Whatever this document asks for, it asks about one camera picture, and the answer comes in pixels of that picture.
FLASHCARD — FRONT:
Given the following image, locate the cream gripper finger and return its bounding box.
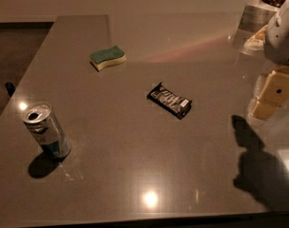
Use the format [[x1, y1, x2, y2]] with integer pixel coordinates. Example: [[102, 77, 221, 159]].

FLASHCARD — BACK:
[[244, 26, 267, 51], [248, 66, 289, 121]]

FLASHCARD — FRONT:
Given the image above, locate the silver blue redbull can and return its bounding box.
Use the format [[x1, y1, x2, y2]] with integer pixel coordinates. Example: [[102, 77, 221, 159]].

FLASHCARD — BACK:
[[21, 102, 71, 159]]

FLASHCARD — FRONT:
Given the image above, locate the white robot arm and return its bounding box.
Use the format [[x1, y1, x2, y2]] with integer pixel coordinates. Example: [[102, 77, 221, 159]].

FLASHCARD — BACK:
[[244, 0, 289, 121]]

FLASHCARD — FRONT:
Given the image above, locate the black rxbar chocolate wrapper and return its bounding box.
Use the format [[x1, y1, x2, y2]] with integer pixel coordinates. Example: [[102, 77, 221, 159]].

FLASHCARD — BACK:
[[146, 83, 192, 120]]

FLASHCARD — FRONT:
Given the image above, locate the metal coffee bean container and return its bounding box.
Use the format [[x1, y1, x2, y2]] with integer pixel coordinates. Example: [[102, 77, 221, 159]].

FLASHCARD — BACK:
[[239, 0, 289, 34]]

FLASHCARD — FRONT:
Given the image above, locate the green yellow sponge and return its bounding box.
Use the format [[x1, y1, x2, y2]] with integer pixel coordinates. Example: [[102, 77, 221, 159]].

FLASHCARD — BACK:
[[89, 46, 126, 71]]

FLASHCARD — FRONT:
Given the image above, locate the small black floor object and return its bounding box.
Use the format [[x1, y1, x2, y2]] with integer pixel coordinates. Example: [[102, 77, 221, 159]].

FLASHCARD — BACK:
[[5, 82, 15, 97]]

